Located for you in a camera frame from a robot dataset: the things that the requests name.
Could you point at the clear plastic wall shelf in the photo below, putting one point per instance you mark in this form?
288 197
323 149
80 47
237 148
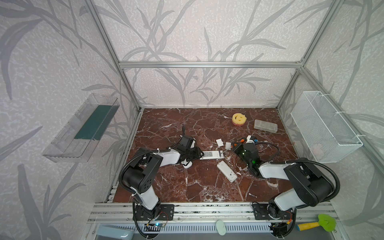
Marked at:
79 138

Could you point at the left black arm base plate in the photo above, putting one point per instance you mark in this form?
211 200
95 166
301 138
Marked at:
162 212

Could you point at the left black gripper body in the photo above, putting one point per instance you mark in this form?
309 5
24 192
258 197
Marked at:
196 152

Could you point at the white wire basket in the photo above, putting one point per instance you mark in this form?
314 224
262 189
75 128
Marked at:
327 134

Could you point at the white remote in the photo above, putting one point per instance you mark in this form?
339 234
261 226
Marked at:
212 155
227 171
187 164

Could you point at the green yellow toy spatula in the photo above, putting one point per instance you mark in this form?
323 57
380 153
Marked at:
327 222

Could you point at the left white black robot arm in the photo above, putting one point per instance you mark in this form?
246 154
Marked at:
138 174

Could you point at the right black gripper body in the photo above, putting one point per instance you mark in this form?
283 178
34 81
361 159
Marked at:
240 149

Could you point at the small circuit board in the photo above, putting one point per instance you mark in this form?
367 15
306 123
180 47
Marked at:
157 225

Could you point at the clear plastic box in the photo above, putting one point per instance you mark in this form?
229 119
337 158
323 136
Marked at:
265 126

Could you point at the pale green oval object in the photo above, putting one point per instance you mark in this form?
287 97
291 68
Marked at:
221 227

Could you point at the yellow smiley sponge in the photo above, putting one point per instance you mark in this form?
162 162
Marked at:
239 119

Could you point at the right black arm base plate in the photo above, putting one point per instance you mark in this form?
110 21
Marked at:
271 212

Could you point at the light blue tray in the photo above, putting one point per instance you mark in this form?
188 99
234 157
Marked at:
113 233

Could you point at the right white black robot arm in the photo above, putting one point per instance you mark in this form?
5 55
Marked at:
312 182

